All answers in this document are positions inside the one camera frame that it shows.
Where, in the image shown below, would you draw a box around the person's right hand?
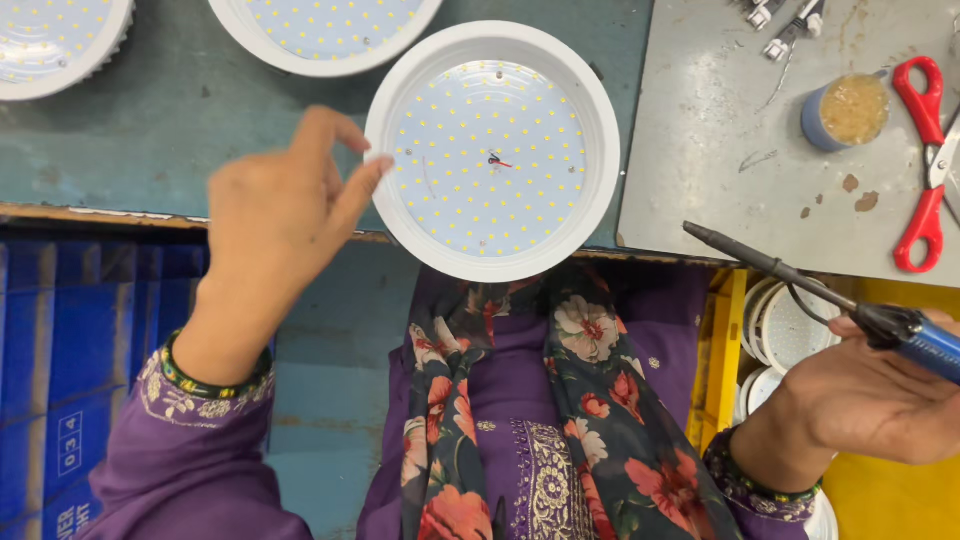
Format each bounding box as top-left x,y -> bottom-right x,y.
731,309 -> 960,494

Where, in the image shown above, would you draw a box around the person's left hand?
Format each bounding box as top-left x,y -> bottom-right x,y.
171,105 -> 396,388

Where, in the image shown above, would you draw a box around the blue handled soldering iron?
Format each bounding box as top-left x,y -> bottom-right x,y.
682,220 -> 960,387

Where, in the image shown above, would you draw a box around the white lamp housing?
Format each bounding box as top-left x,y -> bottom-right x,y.
741,276 -> 781,361
760,282 -> 843,375
802,487 -> 840,540
736,366 -> 786,426

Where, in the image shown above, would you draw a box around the yellow plastic crate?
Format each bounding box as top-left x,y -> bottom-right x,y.
685,268 -> 960,540

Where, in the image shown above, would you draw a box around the green gold bangle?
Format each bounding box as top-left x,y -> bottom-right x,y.
718,426 -> 825,506
159,327 -> 276,401

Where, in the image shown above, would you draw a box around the grey metal work plate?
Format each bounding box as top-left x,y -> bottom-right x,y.
616,0 -> 960,289

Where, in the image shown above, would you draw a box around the blue cup of flux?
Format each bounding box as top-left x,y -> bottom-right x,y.
801,72 -> 892,153

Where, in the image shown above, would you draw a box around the dark floral scarf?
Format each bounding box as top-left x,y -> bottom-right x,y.
399,258 -> 745,540

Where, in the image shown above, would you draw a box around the purple embroidered dress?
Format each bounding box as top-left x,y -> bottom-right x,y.
75,258 -> 822,540

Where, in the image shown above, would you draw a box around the white round LED lamp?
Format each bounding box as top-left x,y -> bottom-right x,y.
207,0 -> 445,79
363,20 -> 622,284
0,0 -> 138,102

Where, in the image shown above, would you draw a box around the blue plastic crate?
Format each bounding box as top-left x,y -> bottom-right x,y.
0,227 -> 276,540

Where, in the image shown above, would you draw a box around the red handled scissors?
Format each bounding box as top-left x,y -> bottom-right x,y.
891,56 -> 960,274

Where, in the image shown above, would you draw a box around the white wire connector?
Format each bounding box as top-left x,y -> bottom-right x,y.
744,0 -> 789,32
763,0 -> 827,63

